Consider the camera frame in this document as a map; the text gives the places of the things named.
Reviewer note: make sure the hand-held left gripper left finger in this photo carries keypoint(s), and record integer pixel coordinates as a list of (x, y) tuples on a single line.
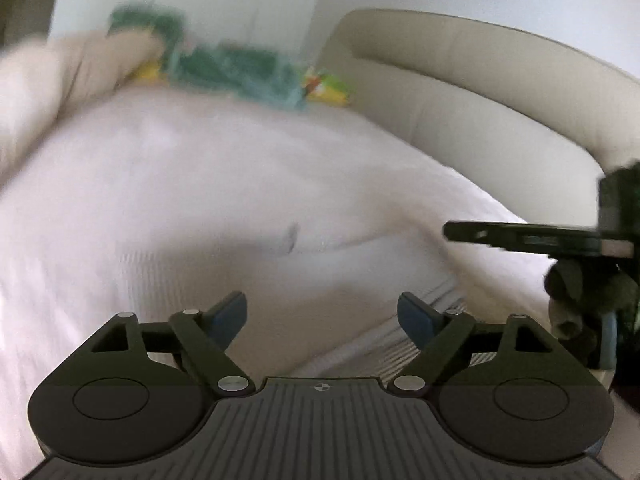
[(231, 316)]

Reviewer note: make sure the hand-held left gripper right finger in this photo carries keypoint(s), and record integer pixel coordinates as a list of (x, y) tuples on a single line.
[(414, 318)]

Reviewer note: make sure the yellow printed cushion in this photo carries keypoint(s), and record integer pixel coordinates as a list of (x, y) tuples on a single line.
[(147, 71)]

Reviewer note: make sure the green knitted blanket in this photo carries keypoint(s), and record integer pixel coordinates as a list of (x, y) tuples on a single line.
[(225, 67)]

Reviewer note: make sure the white ribbed garment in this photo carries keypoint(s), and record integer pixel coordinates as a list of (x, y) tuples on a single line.
[(300, 305)]

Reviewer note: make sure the yellow toy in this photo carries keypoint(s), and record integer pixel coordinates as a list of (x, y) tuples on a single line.
[(327, 89)]

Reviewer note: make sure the person's right hand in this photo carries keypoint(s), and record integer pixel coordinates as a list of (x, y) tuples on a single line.
[(580, 290)]

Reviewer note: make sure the white fluffy duvet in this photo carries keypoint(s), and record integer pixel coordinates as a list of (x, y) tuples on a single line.
[(55, 85)]

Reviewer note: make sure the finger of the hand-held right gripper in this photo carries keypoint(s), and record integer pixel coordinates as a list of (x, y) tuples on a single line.
[(520, 237)]

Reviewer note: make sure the beige padded headboard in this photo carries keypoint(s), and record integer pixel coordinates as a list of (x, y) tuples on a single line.
[(500, 110)]

